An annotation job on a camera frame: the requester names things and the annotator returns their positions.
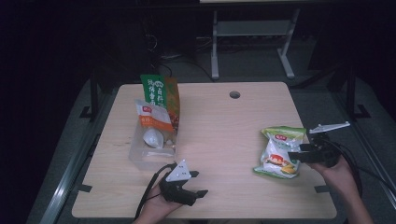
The white and orange snack packet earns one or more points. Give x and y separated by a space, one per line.
154 119

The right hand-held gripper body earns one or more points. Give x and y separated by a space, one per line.
325 154

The white metal table frame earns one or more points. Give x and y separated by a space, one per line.
252 28

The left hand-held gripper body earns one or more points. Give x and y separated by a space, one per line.
179 172

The aluminium rail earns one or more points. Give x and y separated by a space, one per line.
71 168
364 137

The white and green snack packet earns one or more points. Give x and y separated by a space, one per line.
278 152

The black tape piece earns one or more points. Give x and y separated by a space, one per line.
322 188
84 188

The person's right hand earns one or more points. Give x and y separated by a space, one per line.
339 177

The black metal stand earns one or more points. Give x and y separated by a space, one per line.
94 93
351 93

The green and red snack packet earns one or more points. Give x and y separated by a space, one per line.
155 88

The person's left hand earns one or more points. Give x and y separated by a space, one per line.
158 208

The clear plastic container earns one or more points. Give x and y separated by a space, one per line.
152 157

